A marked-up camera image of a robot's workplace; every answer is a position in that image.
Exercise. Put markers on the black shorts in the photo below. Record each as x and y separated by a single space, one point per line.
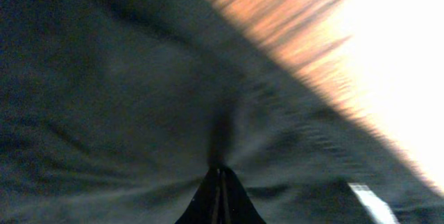
113 111

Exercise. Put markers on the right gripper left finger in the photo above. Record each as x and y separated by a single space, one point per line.
205 204

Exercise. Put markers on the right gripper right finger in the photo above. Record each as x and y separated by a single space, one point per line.
236 206

